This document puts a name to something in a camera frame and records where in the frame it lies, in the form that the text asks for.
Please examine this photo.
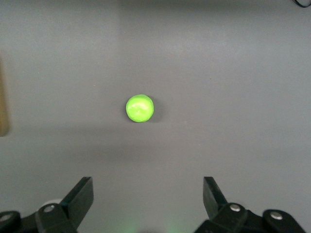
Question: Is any green apple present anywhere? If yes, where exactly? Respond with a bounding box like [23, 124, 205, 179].
[125, 94, 155, 123]

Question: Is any yellow rectangular tray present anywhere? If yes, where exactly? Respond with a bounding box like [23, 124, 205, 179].
[0, 57, 11, 137]

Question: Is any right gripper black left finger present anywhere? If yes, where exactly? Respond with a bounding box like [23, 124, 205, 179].
[35, 176, 95, 233]

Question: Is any loose thin black cable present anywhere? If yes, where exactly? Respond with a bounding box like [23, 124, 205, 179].
[292, 0, 311, 8]

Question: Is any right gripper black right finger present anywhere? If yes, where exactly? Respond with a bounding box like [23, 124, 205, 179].
[193, 176, 268, 233]

